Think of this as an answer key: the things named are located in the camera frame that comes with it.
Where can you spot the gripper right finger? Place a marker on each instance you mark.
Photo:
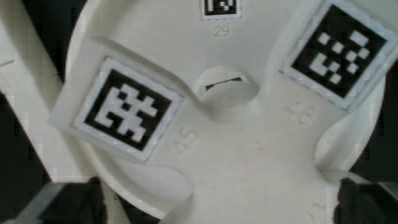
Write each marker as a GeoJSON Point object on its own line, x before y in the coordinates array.
{"type": "Point", "coordinates": [366, 200]}

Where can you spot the white front fence bar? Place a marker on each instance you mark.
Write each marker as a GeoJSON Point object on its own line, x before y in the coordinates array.
{"type": "Point", "coordinates": [31, 88]}

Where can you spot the white cylindrical table leg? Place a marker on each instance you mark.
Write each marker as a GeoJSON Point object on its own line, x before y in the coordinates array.
{"type": "Point", "coordinates": [224, 87]}

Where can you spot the white cross-shaped table base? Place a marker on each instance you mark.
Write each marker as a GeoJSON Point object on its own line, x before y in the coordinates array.
{"type": "Point", "coordinates": [249, 150]}

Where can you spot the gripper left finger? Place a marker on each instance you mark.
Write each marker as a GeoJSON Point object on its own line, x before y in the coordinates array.
{"type": "Point", "coordinates": [66, 204]}

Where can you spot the white round table top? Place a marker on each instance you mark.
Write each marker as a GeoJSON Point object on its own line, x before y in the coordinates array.
{"type": "Point", "coordinates": [166, 30]}

